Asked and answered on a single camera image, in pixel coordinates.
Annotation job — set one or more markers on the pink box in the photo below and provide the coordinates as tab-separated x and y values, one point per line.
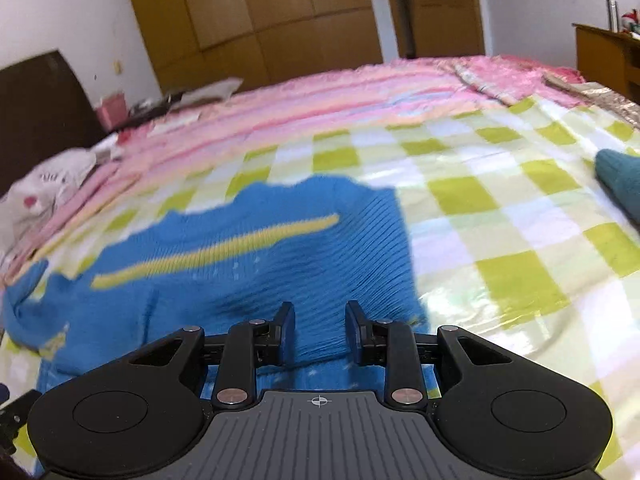
111	111

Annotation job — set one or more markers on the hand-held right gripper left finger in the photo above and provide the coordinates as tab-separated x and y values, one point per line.
286	332

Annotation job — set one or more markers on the teal knitted garment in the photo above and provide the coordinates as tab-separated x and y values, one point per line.
622	180

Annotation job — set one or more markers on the wooden wardrobe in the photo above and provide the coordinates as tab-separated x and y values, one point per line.
250	15

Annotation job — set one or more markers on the blue knitted sweater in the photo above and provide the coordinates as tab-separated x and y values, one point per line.
300	260

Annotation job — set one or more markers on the metal flask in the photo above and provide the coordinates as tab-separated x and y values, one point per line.
612	15

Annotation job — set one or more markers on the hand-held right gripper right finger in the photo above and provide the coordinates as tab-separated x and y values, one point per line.
353	332

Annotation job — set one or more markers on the brown patterned cloth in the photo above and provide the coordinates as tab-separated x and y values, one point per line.
610	97

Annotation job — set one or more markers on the wooden door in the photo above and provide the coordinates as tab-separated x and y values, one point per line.
445	10

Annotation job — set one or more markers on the grey pillow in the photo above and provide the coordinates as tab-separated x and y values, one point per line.
210	91

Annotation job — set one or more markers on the green checked plastic sheet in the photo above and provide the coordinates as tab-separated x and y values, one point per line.
500	240

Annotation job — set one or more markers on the wooden bedside shelf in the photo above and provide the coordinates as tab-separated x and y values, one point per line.
607	57

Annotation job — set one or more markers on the white printed pillow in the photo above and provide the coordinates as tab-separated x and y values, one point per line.
35	195

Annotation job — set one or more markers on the pink floral blanket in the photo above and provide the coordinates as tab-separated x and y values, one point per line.
510	77

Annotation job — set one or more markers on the red floral cloth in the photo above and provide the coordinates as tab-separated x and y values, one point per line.
631	22

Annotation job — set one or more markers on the dark wooden headboard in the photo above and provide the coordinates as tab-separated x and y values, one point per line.
40	110

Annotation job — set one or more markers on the pink striped bedsheet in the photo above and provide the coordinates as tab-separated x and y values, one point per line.
325	95

